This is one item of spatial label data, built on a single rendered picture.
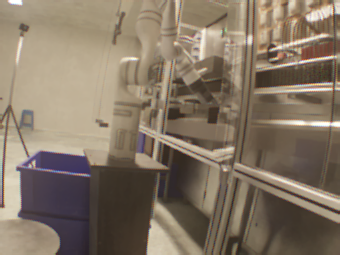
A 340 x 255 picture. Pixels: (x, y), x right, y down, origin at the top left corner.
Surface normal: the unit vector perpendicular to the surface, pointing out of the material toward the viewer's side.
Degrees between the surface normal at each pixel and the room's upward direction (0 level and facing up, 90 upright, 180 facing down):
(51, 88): 90
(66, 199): 90
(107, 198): 90
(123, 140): 90
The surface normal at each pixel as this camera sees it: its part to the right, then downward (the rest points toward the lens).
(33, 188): 0.31, 0.07
